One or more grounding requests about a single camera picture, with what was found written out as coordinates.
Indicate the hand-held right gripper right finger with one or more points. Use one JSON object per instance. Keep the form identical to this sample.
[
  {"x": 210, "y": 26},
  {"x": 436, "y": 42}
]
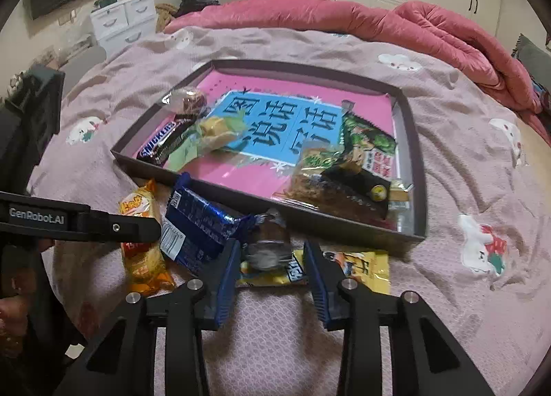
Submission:
[{"x": 317, "y": 282}]

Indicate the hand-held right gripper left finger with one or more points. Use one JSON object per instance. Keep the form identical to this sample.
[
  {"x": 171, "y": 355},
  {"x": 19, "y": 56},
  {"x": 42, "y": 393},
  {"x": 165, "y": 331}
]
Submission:
[{"x": 227, "y": 282}]

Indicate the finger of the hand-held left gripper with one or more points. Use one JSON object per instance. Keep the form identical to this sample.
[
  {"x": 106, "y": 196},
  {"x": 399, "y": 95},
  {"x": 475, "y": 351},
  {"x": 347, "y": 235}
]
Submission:
[{"x": 107, "y": 226}]

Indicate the orange snack packet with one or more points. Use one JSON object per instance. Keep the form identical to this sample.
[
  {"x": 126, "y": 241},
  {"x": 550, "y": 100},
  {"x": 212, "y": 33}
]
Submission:
[{"x": 142, "y": 258}]

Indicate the clear-wrapped dark brown snack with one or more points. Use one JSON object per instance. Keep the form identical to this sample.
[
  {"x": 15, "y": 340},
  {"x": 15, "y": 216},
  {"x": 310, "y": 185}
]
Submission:
[{"x": 269, "y": 245}]

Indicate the black snack packet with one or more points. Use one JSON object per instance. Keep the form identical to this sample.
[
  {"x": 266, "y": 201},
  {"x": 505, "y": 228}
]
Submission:
[{"x": 357, "y": 198}]

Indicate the dark brown chocolate bar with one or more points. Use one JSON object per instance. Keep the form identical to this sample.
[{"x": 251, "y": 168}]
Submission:
[{"x": 163, "y": 142}]

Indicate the clear packet of brown snacks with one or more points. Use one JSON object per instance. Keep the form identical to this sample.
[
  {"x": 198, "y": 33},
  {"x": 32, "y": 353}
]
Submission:
[{"x": 310, "y": 180}]

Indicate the green packet with yellow pastry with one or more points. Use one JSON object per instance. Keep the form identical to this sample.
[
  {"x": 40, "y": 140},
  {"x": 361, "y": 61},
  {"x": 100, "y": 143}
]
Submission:
[{"x": 215, "y": 133}]

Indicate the green seaweed snack packet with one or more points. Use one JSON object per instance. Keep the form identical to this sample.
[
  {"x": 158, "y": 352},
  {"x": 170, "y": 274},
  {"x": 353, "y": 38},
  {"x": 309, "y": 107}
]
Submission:
[{"x": 366, "y": 142}]

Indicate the dark shallow box tray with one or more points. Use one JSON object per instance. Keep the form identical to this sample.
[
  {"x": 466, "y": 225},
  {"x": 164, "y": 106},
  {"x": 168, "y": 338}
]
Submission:
[{"x": 310, "y": 72}]

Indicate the person's left hand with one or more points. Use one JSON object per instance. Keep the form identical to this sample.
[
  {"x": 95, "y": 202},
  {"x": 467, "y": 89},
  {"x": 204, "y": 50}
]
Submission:
[{"x": 13, "y": 320}]

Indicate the flat yellow snack packet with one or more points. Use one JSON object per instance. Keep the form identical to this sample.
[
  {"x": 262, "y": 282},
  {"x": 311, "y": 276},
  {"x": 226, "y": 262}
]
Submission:
[{"x": 361, "y": 267}]

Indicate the blue cookie packet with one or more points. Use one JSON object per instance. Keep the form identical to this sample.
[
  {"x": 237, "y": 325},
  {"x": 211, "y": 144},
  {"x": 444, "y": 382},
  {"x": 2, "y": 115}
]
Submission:
[{"x": 202, "y": 224}]

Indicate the pink and blue book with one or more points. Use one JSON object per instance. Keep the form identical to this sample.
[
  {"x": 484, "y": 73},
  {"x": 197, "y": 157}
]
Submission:
[{"x": 258, "y": 176}]

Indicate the small yellow snack packet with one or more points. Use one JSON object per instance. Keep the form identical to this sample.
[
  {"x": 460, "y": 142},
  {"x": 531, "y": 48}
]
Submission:
[{"x": 399, "y": 197}]

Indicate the white drawer unit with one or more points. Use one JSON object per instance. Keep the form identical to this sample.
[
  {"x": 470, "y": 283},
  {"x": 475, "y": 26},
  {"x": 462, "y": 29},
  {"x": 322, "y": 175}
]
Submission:
[{"x": 125, "y": 17}]

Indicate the clear-wrapped round brown cake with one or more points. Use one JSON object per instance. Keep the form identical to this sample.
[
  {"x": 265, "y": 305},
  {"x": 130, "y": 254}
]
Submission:
[{"x": 189, "y": 101}]

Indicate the yellow knitted cloth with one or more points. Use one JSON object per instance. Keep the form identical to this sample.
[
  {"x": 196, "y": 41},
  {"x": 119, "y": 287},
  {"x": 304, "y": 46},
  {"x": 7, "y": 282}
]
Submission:
[{"x": 165, "y": 13}]

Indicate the mauve printed bed sheet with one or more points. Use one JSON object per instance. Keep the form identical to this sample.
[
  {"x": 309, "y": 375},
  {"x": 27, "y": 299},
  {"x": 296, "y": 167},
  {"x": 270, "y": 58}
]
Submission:
[{"x": 452, "y": 163}]

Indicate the pink quilt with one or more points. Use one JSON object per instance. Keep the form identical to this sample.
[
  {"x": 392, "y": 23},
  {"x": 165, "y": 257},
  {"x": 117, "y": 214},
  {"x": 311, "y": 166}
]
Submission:
[{"x": 344, "y": 17}]

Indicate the multicoloured cloth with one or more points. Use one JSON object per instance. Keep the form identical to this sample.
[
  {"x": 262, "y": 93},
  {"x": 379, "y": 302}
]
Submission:
[{"x": 538, "y": 92}]

